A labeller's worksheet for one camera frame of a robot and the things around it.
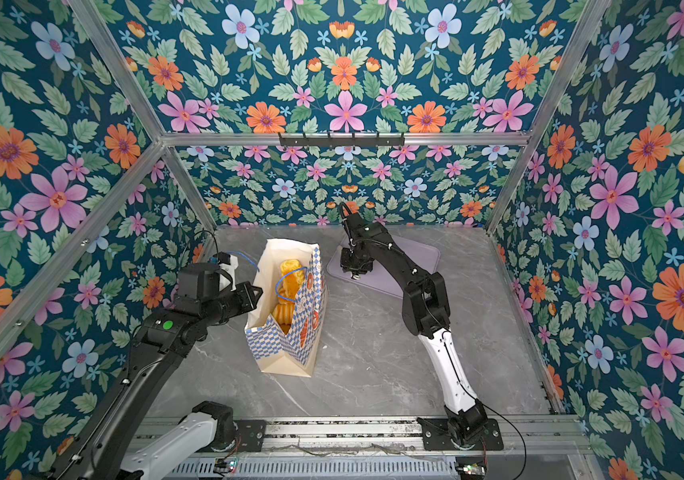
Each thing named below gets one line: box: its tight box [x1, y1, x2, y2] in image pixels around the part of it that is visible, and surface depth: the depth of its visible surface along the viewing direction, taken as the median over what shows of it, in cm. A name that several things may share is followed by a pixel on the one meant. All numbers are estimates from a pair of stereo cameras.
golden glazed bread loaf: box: [276, 258, 305, 309], surface depth 88 cm
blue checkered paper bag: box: [244, 239, 328, 378], surface depth 80 cm
